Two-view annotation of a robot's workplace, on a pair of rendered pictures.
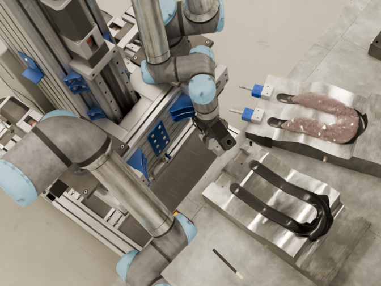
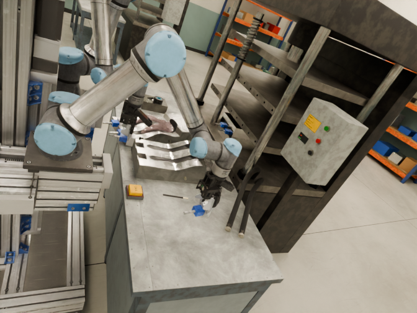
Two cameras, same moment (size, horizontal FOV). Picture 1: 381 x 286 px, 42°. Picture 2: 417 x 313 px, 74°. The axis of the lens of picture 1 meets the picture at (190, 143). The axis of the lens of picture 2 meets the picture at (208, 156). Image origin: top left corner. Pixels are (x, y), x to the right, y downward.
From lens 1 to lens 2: 141 cm
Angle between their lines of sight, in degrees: 64
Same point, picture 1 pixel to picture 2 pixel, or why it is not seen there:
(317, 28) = not seen: hidden behind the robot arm
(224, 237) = (162, 187)
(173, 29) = (83, 65)
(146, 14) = (108, 25)
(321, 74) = not seen: hidden behind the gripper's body
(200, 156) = (54, 212)
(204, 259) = (164, 200)
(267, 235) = (187, 166)
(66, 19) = (61, 13)
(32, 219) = not seen: outside the picture
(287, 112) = (138, 128)
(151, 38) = (109, 45)
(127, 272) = (206, 143)
